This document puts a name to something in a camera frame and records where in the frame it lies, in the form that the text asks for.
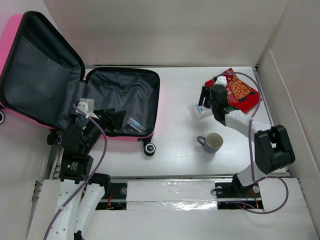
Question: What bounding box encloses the pink hard-shell suitcase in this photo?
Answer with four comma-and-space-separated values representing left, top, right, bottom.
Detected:
0, 11, 160, 156

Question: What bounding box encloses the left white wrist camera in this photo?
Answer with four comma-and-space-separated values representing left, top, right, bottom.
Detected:
75, 98, 99, 119

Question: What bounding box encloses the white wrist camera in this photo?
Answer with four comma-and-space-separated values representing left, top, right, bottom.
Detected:
75, 98, 99, 119
213, 75, 228, 87

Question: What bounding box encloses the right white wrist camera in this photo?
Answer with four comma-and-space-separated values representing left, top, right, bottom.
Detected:
213, 75, 228, 87

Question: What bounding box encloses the white tissue packet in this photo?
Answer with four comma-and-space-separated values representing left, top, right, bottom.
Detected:
187, 103, 213, 123

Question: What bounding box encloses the purple ceramic mug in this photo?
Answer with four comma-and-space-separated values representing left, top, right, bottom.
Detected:
197, 132, 224, 154

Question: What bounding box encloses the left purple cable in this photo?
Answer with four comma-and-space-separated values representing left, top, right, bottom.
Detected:
43, 103, 109, 240

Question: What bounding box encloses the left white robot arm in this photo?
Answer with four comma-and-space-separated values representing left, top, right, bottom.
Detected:
43, 107, 126, 240

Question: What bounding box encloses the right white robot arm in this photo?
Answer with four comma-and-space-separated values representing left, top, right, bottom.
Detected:
198, 84, 296, 198

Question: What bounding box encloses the metal base rail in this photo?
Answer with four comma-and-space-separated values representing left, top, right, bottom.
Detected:
32, 172, 291, 211

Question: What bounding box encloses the red patterned cloth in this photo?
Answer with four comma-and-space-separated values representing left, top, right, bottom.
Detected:
204, 68, 261, 114

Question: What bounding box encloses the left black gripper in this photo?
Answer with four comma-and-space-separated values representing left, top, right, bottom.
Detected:
82, 107, 126, 153

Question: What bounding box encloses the clear packaged toothbrush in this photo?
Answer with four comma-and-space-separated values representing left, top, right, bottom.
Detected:
127, 117, 146, 133

